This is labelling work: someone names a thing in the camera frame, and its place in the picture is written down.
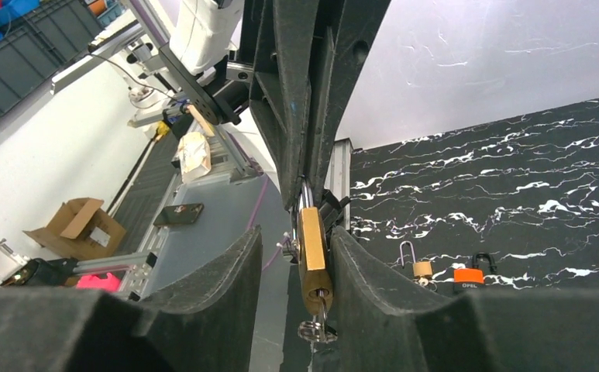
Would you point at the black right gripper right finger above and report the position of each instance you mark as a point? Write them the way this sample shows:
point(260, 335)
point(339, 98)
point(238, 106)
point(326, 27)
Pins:
point(385, 322)

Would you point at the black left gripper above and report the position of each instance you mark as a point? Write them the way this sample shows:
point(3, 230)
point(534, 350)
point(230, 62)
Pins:
point(297, 93)

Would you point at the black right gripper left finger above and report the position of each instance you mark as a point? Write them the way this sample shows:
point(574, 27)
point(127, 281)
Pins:
point(201, 322)

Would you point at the small brass padlock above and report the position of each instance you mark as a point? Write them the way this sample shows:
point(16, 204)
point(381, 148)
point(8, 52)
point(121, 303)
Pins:
point(308, 248)

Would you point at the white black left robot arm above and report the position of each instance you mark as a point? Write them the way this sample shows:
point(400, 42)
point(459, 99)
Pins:
point(205, 31)

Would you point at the long shackle orange padlock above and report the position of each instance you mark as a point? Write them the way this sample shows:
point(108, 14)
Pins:
point(422, 270)

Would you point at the orange black padlock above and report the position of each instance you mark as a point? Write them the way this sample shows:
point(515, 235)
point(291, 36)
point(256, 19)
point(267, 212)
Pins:
point(472, 276)

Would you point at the brown cardboard box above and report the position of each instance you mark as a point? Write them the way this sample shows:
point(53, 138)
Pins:
point(80, 229)

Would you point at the grey storage crate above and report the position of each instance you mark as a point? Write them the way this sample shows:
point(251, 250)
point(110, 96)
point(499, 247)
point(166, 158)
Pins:
point(39, 43)

